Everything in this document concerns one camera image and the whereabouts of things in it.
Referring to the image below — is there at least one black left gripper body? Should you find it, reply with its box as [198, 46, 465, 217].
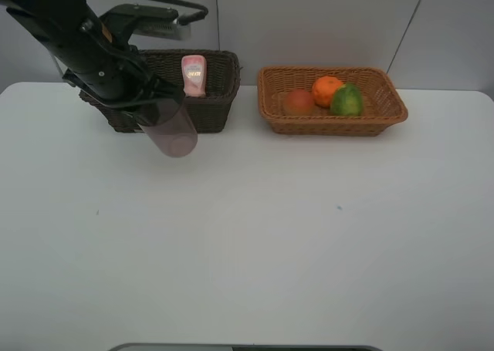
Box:
[63, 49, 184, 126]

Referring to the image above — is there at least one translucent pink plastic cup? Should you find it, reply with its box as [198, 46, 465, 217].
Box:
[133, 94, 198, 158]

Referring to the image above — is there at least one pink squeeze tube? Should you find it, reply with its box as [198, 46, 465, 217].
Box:
[181, 55, 207, 97]

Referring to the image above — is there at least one round red-orange bun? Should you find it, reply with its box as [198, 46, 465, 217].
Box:
[283, 89, 315, 116]

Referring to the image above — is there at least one orange mandarin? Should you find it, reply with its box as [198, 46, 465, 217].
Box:
[312, 76, 343, 108]

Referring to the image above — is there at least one green avocado-like fruit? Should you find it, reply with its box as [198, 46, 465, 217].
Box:
[330, 83, 364, 116]

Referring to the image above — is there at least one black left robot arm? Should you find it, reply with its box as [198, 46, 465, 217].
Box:
[1, 0, 184, 127]

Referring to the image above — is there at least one dark brown wicker basket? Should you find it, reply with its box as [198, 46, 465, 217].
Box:
[79, 49, 242, 134]

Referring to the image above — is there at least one light brown wicker basket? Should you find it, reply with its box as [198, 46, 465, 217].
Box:
[257, 66, 408, 137]

